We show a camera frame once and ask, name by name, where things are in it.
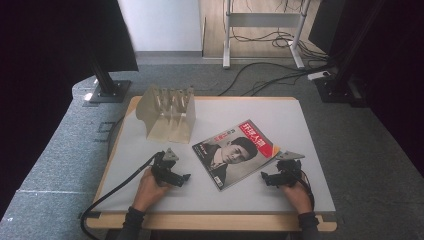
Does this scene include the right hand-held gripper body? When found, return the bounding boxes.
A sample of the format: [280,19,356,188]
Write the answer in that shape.
[265,150,306,188]

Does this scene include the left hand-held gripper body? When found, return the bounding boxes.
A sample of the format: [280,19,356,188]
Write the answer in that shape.
[150,147,185,188]

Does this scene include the magazine with portrait cover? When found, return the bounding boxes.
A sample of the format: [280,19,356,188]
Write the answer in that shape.
[191,119,281,192]

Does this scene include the beige file rack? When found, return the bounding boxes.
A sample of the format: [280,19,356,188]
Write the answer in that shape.
[135,83,197,145]

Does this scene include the person's left hand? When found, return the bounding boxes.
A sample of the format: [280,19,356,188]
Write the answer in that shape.
[131,167,172,213]

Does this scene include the person's right hand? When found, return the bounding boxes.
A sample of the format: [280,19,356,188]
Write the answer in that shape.
[279,171,315,215]

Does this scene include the white mat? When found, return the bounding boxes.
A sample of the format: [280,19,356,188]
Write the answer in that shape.
[93,98,336,214]

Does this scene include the wooden table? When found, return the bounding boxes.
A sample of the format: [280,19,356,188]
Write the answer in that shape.
[85,95,338,232]

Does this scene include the black stand with base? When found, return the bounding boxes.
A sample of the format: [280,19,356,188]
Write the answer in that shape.
[87,49,132,104]
[313,0,368,108]

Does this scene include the white power strip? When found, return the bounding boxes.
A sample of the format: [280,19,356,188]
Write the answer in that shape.
[307,70,332,81]

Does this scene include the dark curtain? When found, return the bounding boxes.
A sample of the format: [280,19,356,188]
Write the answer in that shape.
[0,0,140,221]
[307,0,424,178]

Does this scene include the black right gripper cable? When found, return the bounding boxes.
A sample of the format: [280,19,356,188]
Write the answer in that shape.
[293,168,316,211]

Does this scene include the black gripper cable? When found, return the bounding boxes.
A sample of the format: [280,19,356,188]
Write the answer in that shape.
[293,168,316,211]
[79,151,163,240]

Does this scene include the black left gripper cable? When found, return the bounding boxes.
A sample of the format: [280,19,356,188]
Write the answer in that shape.
[79,151,163,240]

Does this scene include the black floor cables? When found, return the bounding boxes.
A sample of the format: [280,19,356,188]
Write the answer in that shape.
[217,0,341,98]

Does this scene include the white metal desk frame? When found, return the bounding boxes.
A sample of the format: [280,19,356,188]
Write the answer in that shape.
[222,0,312,70]

